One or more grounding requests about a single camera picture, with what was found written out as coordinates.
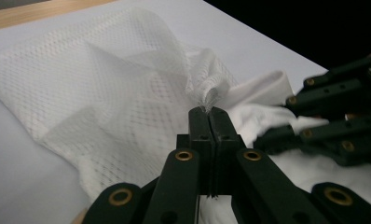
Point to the white mesh laundry bag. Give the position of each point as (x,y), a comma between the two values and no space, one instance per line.
(96,102)

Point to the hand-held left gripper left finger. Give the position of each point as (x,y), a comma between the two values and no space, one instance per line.
(200,140)

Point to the wooden table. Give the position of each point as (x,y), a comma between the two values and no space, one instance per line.
(34,12)

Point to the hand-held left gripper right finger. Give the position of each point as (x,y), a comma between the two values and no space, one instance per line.
(225,137)

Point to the white mesh cloth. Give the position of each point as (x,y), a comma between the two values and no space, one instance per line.
(255,40)

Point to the white garment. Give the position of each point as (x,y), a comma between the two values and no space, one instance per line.
(314,174)

